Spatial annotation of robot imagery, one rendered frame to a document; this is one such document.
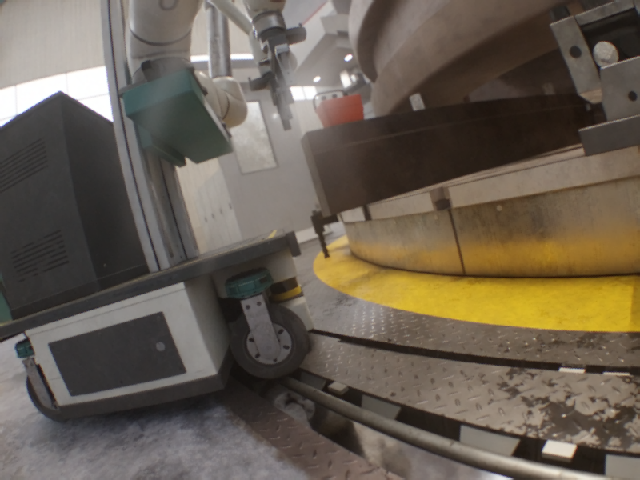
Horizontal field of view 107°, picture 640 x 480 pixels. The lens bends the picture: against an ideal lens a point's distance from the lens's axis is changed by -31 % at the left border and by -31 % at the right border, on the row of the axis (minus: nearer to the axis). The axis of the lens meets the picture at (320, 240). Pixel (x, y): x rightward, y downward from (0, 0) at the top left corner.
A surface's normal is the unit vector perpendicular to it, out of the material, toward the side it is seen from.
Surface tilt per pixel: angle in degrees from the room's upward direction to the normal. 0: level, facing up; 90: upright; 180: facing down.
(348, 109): 97
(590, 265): 90
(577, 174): 90
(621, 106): 90
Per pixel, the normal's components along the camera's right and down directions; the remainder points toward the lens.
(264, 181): 0.57, -0.10
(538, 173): -0.82, 0.29
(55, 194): 0.11, 0.05
